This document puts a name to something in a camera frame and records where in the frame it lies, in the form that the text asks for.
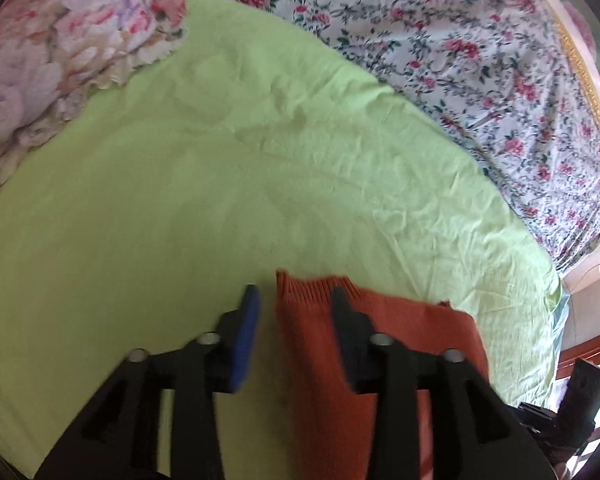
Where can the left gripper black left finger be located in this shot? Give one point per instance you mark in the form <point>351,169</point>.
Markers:
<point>116,434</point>

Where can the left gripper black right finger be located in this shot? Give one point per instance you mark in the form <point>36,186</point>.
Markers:
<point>474,434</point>

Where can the rust orange knit sweater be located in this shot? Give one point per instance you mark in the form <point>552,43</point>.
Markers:
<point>333,425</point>

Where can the light green bed sheet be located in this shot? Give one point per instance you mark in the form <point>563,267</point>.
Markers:
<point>252,149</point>

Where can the white pink floral quilt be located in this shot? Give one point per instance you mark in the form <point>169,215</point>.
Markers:
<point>509,81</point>

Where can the pastel peony floral pillow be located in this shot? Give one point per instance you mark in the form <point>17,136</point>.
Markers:
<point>53,53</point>

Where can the red wooden door frame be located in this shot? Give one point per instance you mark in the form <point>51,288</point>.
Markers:
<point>589,352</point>

